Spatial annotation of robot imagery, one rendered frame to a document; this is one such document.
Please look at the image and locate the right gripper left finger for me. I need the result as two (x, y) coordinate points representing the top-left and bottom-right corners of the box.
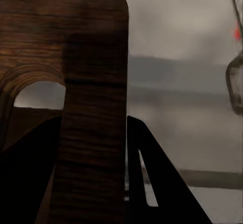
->
(0, 115), (62, 224)

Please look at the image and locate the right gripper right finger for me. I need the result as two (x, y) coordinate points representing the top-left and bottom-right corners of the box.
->
(126, 116), (212, 224)

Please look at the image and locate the cutting board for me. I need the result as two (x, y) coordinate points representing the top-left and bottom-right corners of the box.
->
(0, 0), (129, 224)

